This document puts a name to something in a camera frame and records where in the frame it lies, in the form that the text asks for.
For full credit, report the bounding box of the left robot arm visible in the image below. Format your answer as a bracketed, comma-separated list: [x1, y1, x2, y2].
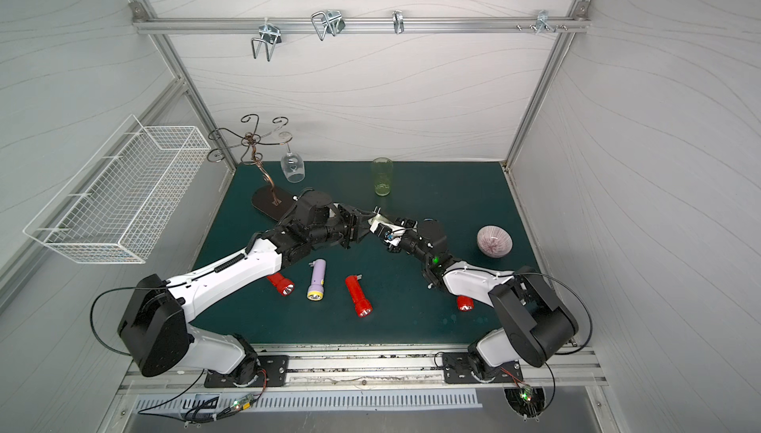
[117, 191, 382, 387]

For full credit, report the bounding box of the small metal clip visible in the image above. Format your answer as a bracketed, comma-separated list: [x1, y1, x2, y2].
[392, 10, 404, 35]

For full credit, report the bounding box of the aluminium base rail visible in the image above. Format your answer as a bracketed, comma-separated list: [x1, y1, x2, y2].
[118, 345, 608, 397]

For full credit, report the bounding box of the pink striped bowl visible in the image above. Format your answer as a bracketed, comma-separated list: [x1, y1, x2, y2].
[477, 225, 513, 259]

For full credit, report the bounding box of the metal clip right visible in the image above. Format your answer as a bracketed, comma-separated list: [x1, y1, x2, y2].
[515, 10, 567, 35]

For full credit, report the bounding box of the red flashlight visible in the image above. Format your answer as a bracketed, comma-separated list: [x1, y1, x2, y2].
[345, 275, 373, 318]
[268, 273, 294, 296]
[457, 296, 475, 312]

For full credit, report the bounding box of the metal hook clip left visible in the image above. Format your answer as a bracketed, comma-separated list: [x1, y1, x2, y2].
[251, 21, 283, 62]

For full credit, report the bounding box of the aluminium top rail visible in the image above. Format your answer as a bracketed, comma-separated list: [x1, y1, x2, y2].
[133, 14, 592, 36]

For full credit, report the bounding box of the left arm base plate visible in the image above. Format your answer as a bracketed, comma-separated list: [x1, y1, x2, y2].
[203, 355, 289, 389]

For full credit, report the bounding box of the clear wine glass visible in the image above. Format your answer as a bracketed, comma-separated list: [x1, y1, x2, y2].
[279, 131, 305, 183]

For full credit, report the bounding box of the white vent strip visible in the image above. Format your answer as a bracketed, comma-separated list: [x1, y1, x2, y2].
[134, 389, 483, 416]

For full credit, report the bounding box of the metal hook clip centre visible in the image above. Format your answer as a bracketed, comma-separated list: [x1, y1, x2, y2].
[310, 10, 346, 41]

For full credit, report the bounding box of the purple flashlight lower row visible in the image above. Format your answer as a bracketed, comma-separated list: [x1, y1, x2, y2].
[307, 259, 327, 301]

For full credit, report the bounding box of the metal hook clip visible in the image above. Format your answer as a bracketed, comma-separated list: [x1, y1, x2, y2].
[251, 21, 283, 62]
[310, 10, 346, 41]

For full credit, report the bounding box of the metal wine glass rack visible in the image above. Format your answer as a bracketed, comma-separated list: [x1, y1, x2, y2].
[206, 113, 294, 221]

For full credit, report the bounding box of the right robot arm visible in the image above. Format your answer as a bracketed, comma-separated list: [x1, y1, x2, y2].
[376, 220, 579, 381]

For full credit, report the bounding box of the white wire basket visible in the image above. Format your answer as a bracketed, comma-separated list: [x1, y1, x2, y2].
[23, 115, 210, 265]

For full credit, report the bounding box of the green glass tumbler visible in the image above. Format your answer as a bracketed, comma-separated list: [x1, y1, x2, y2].
[371, 157, 394, 196]

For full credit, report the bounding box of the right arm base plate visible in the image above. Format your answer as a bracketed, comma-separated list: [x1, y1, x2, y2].
[436, 352, 523, 385]

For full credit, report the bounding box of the pale green flashlight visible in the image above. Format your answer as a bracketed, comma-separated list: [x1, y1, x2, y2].
[369, 214, 406, 246]

